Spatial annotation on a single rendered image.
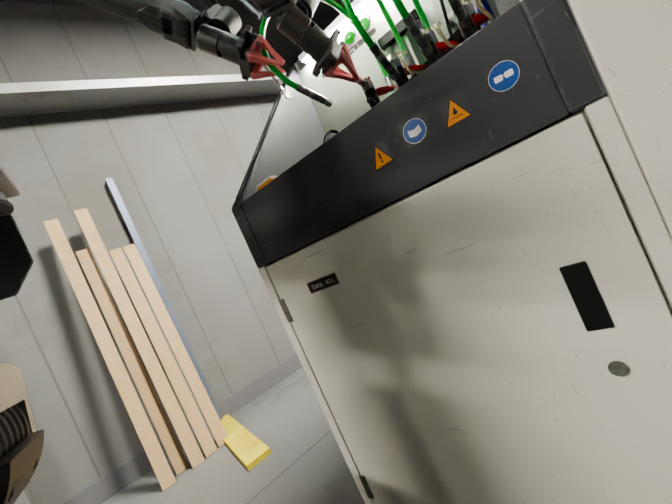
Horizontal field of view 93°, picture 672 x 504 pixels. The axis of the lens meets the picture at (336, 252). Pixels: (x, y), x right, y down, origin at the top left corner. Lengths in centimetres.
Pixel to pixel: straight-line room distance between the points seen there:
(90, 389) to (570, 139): 248
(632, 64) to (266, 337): 246
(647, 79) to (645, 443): 49
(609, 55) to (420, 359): 52
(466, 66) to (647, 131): 23
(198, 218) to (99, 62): 130
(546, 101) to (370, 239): 33
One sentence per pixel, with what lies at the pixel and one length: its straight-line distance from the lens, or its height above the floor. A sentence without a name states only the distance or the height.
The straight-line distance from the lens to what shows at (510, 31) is 56.
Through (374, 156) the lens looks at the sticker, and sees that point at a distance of 59.
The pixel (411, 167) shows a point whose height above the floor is 83.
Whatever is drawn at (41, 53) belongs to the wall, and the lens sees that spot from 320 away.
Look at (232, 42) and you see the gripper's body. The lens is 91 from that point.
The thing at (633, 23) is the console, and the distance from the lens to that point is 56.
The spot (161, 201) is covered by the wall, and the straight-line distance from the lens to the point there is 267.
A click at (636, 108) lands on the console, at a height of 76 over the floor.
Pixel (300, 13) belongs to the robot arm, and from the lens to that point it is 82.
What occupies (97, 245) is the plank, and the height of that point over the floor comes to 136.
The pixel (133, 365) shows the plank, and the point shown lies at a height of 63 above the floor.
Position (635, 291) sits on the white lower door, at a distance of 58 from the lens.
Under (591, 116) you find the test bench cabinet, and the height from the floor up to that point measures 78.
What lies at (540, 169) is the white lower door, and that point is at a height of 74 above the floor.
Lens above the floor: 76
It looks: 1 degrees down
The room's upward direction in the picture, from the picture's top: 24 degrees counter-clockwise
